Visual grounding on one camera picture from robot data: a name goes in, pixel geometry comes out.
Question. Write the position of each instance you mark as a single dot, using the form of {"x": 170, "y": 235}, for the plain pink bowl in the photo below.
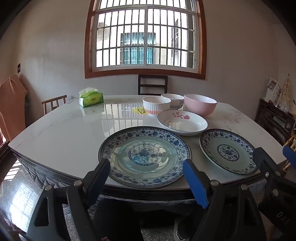
{"x": 200, "y": 106}

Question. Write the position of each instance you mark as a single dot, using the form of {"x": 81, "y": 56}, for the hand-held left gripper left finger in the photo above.
{"x": 100, "y": 176}

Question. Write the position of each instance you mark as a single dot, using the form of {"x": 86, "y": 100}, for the yellow round sticker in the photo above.
{"x": 138, "y": 110}

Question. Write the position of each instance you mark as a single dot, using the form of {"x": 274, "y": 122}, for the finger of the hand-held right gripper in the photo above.
{"x": 290, "y": 154}
{"x": 266, "y": 162}

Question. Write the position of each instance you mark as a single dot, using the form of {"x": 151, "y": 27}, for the white bowl blue print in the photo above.
{"x": 177, "y": 102}

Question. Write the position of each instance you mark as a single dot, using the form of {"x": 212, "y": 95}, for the dark wooden cabinet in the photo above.
{"x": 270, "y": 120}

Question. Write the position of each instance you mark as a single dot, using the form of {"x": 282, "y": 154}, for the folded newspapers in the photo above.
{"x": 272, "y": 89}

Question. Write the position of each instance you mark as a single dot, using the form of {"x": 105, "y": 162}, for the dark wooden chair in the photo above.
{"x": 152, "y": 77}

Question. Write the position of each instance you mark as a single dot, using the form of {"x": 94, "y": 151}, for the small blue floral plate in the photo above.
{"x": 227, "y": 150}

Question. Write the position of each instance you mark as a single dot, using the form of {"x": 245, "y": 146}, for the black wall switch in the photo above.
{"x": 19, "y": 68}

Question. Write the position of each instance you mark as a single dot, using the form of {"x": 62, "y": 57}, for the brown cardboard box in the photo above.
{"x": 11, "y": 104}

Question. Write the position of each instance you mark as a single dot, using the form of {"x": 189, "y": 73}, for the green tissue pack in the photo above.
{"x": 91, "y": 99}

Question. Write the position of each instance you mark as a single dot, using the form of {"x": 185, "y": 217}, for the white plate pink flower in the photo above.
{"x": 182, "y": 124}

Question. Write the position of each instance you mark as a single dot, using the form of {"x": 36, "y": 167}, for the clear bag gold ornament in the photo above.
{"x": 286, "y": 92}

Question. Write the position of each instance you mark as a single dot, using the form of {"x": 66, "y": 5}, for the ribbed white pink bowl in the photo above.
{"x": 155, "y": 107}

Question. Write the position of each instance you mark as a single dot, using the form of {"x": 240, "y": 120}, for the large blue floral plate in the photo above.
{"x": 143, "y": 157}

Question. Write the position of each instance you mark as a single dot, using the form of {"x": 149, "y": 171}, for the light wooden chair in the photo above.
{"x": 54, "y": 98}

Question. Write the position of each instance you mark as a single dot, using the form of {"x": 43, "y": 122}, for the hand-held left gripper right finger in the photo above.
{"x": 196, "y": 185}

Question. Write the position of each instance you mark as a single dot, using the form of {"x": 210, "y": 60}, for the brown framed barred window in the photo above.
{"x": 146, "y": 46}

